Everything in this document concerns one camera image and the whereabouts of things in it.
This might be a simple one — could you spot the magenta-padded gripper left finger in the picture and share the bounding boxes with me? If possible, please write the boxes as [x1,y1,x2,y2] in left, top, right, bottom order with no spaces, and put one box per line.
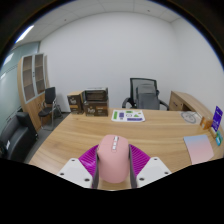
[57,144,100,190]

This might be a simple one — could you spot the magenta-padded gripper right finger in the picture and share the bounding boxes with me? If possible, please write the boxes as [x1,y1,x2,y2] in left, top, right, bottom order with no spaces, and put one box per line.
[128,143,173,189]

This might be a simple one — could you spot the pink computer mouse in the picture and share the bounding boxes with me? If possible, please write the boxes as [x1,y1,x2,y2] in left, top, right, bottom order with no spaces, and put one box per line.
[96,134,131,184]

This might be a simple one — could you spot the pink blue gradient mouse pad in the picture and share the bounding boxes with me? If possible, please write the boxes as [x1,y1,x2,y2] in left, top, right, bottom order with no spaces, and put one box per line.
[182,133,215,166]

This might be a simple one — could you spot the white printed sheet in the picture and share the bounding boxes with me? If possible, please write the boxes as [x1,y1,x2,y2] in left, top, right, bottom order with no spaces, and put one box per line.
[110,109,146,123]

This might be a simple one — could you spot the wide brown printed carton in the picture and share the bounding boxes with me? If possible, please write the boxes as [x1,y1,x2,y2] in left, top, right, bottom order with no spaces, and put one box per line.
[82,99,110,117]

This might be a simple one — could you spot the black leather sofa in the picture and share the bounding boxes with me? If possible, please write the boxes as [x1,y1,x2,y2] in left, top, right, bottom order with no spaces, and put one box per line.
[0,111,38,161]

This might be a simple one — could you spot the orange cardboard box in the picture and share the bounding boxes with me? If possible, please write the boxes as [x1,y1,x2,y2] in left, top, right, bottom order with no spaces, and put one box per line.
[199,116,214,130]

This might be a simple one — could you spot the grey backpack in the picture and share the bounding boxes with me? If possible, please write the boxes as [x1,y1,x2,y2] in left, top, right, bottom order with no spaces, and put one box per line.
[135,83,161,111]

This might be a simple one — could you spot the blue packet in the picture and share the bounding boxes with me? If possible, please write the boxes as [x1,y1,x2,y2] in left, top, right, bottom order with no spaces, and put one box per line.
[214,130,223,147]

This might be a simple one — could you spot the wooden side desk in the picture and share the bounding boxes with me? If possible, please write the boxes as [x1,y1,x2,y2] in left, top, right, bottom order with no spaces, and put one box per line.
[168,90,216,121]

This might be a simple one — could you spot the black visitor chair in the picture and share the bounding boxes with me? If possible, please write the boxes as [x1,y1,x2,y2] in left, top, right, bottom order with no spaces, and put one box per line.
[37,86,63,129]

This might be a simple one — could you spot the black open carton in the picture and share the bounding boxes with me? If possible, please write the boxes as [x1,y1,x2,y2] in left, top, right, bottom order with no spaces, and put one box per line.
[83,87,109,102]

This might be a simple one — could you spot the purple pouch package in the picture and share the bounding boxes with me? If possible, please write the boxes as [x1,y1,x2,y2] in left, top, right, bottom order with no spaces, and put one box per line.
[211,105,224,133]

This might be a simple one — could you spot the black mesh office chair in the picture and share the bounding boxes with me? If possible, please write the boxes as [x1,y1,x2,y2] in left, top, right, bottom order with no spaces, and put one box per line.
[121,77,170,111]

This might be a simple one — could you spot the wooden shelf cabinet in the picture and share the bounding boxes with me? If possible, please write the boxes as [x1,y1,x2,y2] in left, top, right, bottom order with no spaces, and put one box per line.
[17,53,51,123]

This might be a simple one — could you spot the clear bag with grey cable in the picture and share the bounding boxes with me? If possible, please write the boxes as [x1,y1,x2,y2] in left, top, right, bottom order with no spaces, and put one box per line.
[180,110,203,125]

